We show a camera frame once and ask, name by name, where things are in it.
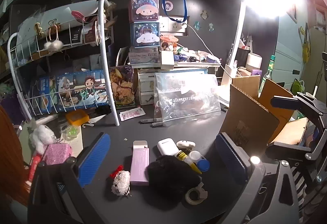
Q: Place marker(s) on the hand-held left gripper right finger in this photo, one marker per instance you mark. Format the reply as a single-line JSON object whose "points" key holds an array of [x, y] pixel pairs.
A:
{"points": [[230, 160]]}

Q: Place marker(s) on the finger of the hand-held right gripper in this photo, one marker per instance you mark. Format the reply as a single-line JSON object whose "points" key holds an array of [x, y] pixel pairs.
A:
{"points": [[283, 102], [286, 151]]}

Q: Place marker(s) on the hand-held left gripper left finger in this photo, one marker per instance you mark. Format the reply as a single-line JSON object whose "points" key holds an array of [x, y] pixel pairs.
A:
{"points": [[93, 160]]}

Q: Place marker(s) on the blue and white contact lens case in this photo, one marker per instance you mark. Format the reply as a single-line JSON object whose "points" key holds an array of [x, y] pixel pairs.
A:
{"points": [[200, 161]]}

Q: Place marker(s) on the brown cardboard box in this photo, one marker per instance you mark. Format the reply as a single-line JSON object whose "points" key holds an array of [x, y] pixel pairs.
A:
{"points": [[245, 116]]}

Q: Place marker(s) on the yellow glue bottle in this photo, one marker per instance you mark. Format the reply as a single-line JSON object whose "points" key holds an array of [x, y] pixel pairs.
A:
{"points": [[185, 158]]}

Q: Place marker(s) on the clear tape roll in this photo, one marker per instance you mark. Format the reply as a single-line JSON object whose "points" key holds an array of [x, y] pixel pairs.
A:
{"points": [[195, 194]]}

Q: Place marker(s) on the black fluffy pouch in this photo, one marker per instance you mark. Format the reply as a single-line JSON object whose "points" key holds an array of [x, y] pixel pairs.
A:
{"points": [[171, 175]]}

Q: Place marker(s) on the white earbuds case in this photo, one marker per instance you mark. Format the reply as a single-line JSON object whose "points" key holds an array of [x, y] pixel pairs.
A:
{"points": [[167, 146]]}

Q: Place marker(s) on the striped cloth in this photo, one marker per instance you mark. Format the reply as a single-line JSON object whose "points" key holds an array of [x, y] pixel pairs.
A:
{"points": [[302, 178]]}

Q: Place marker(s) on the green bottle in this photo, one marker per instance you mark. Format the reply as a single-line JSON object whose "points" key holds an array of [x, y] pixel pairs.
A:
{"points": [[268, 73]]}

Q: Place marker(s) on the white plastic hook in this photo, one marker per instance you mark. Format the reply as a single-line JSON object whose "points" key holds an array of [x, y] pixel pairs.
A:
{"points": [[88, 125]]}

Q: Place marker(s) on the green clear round case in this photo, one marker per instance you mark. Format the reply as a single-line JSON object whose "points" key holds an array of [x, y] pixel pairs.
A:
{"points": [[72, 131]]}

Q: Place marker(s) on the white crochet cat plush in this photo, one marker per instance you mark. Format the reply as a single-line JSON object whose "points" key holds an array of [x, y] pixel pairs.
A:
{"points": [[121, 181]]}

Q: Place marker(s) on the pink patterned box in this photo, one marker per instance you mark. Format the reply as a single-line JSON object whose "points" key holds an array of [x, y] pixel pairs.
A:
{"points": [[57, 153]]}

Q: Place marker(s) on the pale green wardrobe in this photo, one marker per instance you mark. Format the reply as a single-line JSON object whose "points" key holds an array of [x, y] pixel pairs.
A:
{"points": [[288, 60]]}

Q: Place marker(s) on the small orange box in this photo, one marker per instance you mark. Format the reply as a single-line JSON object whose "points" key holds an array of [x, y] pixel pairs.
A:
{"points": [[76, 117]]}

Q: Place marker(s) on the purple paper box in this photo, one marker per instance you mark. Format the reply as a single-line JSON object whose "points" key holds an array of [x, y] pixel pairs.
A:
{"points": [[140, 165]]}

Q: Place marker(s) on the white fish shaped toy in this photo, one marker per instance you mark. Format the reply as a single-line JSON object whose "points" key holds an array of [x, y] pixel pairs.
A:
{"points": [[185, 144]]}

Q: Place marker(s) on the white cylindrical humidifier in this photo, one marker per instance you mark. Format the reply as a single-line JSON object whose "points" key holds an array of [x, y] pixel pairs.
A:
{"points": [[254, 61]]}

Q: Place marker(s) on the red packet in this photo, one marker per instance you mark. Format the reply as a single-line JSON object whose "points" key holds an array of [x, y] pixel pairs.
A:
{"points": [[34, 167]]}

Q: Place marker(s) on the white packet with pink print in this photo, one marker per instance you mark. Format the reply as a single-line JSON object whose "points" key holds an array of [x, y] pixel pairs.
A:
{"points": [[131, 114]]}

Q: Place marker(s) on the blue anime printed box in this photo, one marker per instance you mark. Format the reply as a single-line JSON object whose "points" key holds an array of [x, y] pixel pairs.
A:
{"points": [[76, 91]]}

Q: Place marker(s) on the clear zip bag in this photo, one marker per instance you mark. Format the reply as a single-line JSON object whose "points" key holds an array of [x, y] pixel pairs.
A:
{"points": [[186, 101]]}

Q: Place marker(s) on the white desk lamp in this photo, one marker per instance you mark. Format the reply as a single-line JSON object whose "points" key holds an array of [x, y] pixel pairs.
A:
{"points": [[237, 42]]}

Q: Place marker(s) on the golden anime art card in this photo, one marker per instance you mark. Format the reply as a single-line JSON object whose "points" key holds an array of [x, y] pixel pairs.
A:
{"points": [[122, 88]]}

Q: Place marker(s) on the white desktop drawer unit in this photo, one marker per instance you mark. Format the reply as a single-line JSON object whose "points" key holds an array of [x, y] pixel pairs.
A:
{"points": [[145, 86]]}

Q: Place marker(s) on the white desktop shelf riser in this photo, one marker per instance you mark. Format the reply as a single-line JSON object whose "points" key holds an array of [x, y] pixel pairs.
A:
{"points": [[194, 64]]}

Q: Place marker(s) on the white and blue medicine box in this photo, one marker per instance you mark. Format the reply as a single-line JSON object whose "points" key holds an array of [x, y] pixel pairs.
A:
{"points": [[143, 56]]}

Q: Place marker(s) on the small white box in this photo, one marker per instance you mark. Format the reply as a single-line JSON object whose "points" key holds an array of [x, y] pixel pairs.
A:
{"points": [[167, 60]]}

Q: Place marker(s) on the white pom pom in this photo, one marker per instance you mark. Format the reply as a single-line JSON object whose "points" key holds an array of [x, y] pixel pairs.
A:
{"points": [[53, 45]]}

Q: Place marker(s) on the black card with white text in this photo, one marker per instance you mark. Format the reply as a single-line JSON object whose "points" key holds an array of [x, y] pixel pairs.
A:
{"points": [[74, 36]]}

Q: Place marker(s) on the orange figurine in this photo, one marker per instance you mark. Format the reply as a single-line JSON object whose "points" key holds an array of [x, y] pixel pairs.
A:
{"points": [[168, 41]]}

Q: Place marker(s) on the white power outlet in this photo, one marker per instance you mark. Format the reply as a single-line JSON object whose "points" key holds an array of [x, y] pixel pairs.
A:
{"points": [[176, 25]]}

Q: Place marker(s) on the pink character drawer box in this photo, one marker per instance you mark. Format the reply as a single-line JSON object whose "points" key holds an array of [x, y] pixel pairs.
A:
{"points": [[144, 9]]}

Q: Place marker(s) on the yellow character wall sticker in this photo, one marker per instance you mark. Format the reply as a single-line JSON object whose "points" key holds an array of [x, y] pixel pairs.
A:
{"points": [[305, 47]]}

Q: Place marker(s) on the small character wall sticker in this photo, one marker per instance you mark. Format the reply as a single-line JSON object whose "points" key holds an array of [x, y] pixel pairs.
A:
{"points": [[196, 25], [203, 14], [210, 27]]}

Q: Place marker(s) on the round character wall sticker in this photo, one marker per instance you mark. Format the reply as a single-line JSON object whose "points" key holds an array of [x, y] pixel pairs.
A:
{"points": [[167, 6]]}

